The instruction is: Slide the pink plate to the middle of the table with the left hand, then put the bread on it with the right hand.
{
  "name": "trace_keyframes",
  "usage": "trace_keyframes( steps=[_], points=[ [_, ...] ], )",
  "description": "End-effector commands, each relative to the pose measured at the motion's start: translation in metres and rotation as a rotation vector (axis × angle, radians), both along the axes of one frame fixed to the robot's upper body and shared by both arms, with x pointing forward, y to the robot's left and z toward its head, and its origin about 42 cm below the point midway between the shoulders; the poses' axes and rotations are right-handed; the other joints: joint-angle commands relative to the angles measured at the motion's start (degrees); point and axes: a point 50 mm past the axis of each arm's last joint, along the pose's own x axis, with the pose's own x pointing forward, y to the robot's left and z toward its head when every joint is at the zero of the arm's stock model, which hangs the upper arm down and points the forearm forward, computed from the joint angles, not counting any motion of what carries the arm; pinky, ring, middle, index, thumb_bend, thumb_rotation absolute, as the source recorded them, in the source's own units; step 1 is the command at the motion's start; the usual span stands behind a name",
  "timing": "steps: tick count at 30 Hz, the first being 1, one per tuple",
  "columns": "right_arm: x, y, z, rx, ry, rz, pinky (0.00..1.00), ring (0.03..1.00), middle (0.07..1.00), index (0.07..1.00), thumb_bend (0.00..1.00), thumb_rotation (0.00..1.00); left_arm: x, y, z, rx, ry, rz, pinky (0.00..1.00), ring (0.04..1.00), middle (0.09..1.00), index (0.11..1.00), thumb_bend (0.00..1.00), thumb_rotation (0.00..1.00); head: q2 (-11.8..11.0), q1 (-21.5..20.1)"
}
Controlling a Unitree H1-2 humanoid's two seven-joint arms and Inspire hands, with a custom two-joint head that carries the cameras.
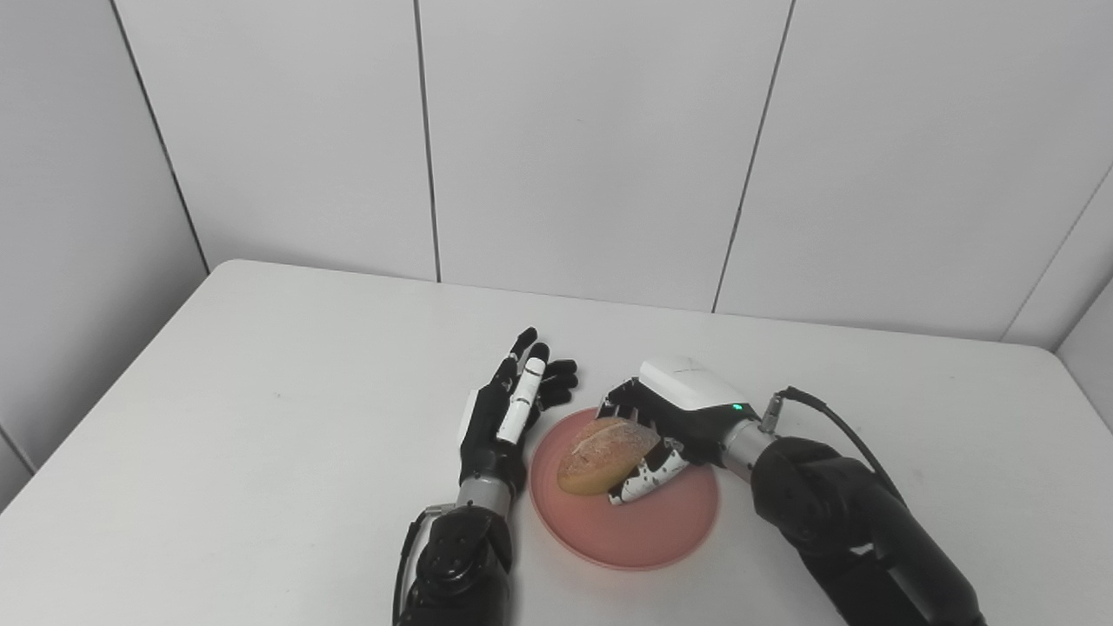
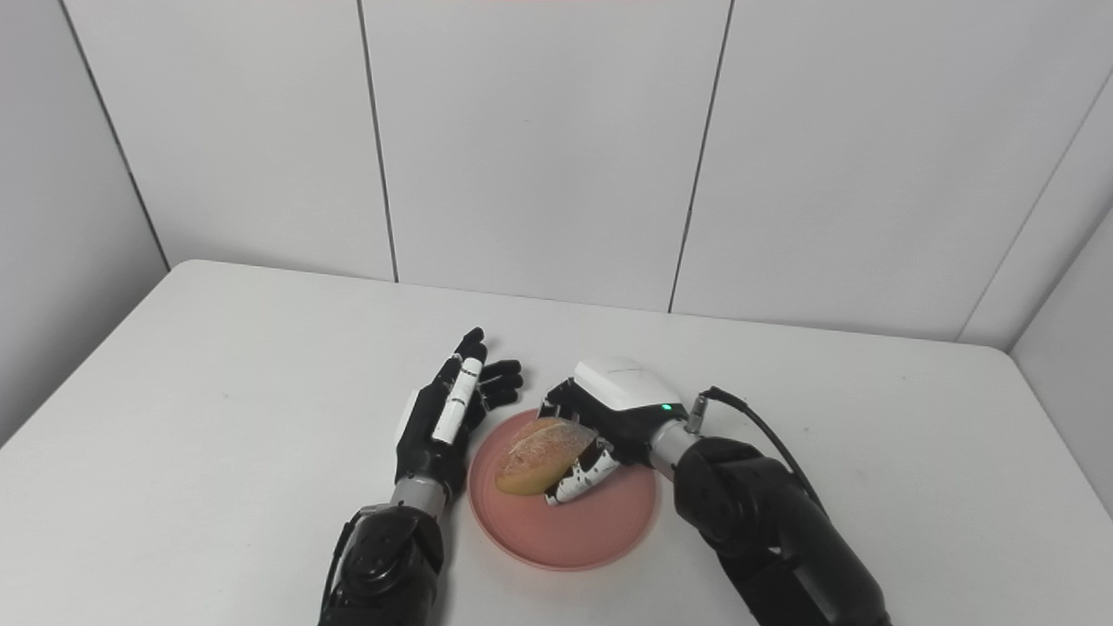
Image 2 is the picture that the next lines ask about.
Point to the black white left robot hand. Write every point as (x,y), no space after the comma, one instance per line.
(422,443)

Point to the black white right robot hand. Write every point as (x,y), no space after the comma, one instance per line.
(622,391)

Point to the golden bread roll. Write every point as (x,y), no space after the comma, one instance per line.
(539,456)

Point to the pink round plate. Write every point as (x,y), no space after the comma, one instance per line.
(600,522)

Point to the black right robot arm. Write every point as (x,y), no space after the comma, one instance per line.
(765,522)

